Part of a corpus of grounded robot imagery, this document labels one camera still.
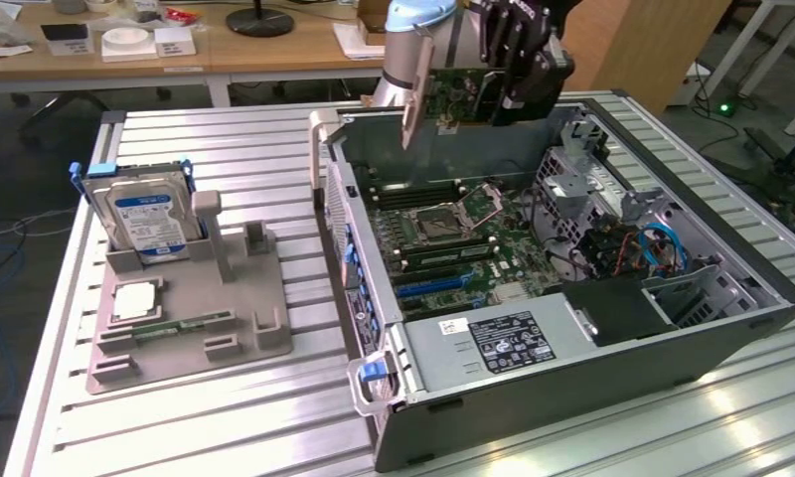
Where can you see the wooden desk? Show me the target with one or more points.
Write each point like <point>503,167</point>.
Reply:
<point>40,69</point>

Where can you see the black equipment stand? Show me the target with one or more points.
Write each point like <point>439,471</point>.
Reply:
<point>785,164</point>

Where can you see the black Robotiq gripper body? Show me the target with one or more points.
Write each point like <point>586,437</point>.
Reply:
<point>530,7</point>

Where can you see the black round lamp base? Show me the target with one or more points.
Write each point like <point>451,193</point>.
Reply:
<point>261,25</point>

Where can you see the plain white box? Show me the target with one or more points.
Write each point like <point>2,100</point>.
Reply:
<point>172,45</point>

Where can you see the device with green light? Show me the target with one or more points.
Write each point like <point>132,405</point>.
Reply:
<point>725,108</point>

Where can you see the RAM stick with black chips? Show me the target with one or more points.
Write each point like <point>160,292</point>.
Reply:
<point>447,254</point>

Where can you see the low metal disk bay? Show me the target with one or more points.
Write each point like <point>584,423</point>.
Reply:
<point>702,298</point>

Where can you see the black plastic shroud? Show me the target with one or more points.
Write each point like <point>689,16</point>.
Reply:
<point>616,313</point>

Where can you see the long black expansion slot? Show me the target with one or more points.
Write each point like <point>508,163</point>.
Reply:
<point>431,274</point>

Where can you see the open black PC case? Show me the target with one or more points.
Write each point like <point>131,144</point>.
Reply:
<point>570,412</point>

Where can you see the red packet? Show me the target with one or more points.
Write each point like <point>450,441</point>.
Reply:
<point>180,16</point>

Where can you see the small paper note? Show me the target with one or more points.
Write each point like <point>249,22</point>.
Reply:
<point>6,50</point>

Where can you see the blue case latch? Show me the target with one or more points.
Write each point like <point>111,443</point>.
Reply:
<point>370,372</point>

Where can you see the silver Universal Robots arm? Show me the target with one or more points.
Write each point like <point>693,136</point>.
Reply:
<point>404,59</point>

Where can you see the green graphics card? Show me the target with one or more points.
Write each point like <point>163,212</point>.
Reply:
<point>454,94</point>

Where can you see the metal socket cover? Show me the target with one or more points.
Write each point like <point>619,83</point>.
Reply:
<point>483,199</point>

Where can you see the white box with round roll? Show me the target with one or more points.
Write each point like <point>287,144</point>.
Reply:
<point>129,47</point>

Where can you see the CPU socket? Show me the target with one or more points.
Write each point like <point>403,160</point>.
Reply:
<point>440,226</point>

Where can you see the green RAM stick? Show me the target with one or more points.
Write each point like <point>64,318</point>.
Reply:
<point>179,325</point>

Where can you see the grey parts rack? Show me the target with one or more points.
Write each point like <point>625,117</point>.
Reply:
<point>192,298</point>

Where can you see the grey power supply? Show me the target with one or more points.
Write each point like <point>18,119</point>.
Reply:
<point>451,363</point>

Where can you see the green motherboard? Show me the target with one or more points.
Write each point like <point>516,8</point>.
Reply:
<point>503,258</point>

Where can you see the stack of white papers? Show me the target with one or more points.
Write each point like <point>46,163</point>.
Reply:
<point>358,45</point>

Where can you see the white cup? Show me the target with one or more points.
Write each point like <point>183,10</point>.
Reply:
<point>99,5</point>

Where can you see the white box with black top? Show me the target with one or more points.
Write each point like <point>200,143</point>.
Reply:
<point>69,42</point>

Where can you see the hard disk with blue caddy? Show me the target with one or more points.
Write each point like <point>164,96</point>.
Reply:
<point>145,223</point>

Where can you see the white floor device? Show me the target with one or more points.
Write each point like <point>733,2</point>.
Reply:
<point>695,84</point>

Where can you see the blue expansion slot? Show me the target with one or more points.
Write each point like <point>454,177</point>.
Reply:
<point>431,287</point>

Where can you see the black office chair base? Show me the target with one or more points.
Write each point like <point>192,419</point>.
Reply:
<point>29,131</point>

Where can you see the cardboard box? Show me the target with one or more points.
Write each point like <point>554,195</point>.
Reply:
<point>371,20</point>

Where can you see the silver CPU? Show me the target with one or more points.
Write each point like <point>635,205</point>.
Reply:
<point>136,300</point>

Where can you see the tall metal disk bay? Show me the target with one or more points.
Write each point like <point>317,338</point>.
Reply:
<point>570,184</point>

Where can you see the white table frame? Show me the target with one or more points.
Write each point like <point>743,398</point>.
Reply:
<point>730,47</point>

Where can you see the grey cup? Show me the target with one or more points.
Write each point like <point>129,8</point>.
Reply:
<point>71,6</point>

